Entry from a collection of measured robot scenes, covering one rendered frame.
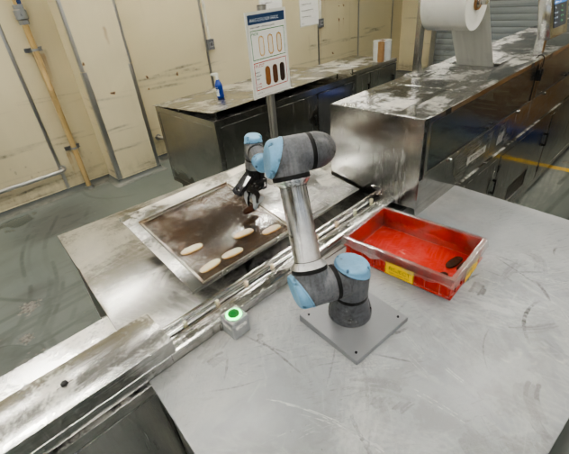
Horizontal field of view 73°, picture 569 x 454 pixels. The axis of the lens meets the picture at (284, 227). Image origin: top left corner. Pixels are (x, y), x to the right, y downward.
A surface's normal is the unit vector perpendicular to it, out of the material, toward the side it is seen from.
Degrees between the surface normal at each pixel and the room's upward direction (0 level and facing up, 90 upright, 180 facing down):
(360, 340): 3
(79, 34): 90
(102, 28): 90
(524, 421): 0
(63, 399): 0
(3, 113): 90
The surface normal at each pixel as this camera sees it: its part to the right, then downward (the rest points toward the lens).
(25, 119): 0.70, 0.33
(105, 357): -0.08, -0.84
